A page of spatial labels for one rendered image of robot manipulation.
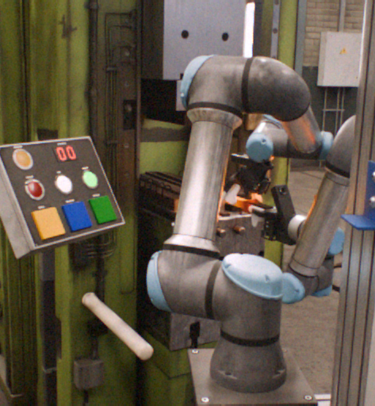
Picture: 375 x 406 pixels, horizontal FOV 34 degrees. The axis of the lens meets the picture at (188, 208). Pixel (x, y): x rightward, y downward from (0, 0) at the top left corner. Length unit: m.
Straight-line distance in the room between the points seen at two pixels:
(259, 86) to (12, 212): 0.71
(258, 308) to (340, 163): 0.41
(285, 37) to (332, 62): 6.78
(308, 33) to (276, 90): 7.91
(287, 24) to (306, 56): 6.73
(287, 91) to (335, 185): 0.27
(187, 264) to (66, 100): 0.95
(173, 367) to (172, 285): 0.99
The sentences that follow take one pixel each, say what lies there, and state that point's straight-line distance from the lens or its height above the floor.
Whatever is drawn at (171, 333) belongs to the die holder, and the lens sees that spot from 2.08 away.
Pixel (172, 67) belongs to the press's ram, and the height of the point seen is 1.40.
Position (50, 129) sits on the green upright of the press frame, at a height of 1.17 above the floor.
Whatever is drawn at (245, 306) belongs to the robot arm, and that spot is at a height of 0.98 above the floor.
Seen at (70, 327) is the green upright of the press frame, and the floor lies 0.53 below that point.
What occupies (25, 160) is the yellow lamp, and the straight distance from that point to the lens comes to 1.62.
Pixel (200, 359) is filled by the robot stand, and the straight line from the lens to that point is 1.29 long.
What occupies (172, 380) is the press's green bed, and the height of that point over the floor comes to 0.35.
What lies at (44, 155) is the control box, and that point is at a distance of 1.67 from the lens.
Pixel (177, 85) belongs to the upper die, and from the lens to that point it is 1.96.
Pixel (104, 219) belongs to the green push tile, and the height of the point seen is 0.99.
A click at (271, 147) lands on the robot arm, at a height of 1.21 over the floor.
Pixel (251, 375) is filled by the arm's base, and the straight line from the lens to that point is 1.17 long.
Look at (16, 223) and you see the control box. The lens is 1.57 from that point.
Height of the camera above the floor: 1.41
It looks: 13 degrees down
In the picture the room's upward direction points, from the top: 2 degrees clockwise
